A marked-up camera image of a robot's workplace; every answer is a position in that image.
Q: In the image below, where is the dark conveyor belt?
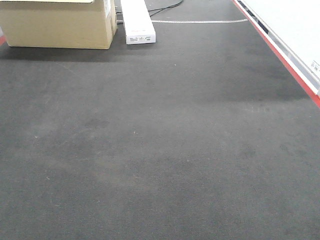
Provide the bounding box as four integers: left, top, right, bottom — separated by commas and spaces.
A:
0, 0, 320, 240

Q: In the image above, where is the long white box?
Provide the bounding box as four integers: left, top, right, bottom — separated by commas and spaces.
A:
120, 0, 156, 45

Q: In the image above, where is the cardboard box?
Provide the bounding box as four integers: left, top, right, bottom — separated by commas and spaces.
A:
0, 0, 117, 50

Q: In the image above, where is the black floor cable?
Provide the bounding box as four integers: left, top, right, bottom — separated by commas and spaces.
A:
147, 0, 185, 18

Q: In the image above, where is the red white conveyor side rail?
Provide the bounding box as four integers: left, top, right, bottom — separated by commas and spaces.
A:
234, 0, 320, 106

